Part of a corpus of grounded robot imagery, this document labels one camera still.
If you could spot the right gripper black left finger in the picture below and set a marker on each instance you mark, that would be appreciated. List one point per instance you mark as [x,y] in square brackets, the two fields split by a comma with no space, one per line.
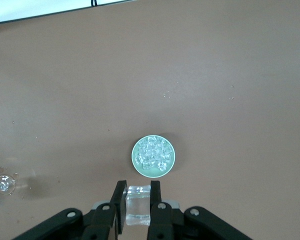
[100,222]

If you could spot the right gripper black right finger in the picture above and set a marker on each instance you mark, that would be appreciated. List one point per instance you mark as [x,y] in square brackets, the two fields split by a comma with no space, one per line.
[170,222]

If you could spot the clear ice cube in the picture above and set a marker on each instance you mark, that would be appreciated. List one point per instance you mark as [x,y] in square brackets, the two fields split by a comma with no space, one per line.
[152,148]
[166,158]
[168,150]
[137,210]
[143,142]
[138,159]
[162,143]
[162,166]
[160,151]
[152,140]
[143,151]
[146,165]

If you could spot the clear wine glass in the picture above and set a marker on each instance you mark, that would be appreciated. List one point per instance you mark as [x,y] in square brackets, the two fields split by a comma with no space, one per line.
[5,185]

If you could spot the green round bowl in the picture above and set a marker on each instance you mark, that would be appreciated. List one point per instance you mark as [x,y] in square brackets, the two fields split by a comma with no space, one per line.
[153,174]

